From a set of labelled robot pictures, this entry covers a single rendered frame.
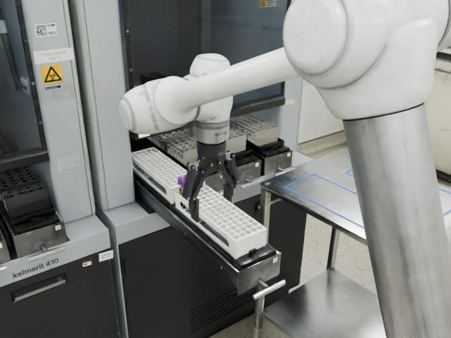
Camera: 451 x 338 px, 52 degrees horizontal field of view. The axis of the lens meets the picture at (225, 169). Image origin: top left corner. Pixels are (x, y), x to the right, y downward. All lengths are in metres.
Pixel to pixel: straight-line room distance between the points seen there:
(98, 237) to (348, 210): 0.74
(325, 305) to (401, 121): 1.34
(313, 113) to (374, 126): 3.06
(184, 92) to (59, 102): 0.50
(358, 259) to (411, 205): 2.00
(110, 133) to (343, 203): 0.72
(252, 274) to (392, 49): 0.75
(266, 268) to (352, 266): 1.38
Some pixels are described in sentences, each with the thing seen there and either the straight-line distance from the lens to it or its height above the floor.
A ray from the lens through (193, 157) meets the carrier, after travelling 1.57.
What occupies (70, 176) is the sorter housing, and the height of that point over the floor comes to 0.89.
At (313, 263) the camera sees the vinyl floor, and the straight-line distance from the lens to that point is 2.51.
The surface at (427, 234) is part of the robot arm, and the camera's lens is 0.62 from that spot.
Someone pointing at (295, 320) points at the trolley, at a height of 0.28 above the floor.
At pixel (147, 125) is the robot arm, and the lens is 0.98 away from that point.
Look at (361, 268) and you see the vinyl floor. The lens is 2.53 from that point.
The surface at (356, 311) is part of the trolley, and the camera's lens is 1.86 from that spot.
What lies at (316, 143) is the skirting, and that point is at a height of 0.05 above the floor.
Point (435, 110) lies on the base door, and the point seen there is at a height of 0.48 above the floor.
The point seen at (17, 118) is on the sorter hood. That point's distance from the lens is 1.30.
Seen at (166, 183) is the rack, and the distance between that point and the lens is 1.38.
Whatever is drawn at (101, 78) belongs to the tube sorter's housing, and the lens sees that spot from 1.35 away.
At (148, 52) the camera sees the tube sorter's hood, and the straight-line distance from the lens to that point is 1.38.
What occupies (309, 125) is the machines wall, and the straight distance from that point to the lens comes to 3.64.
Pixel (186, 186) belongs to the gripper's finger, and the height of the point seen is 0.95.
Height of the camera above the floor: 1.52
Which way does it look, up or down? 27 degrees down
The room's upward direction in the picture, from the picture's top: 1 degrees clockwise
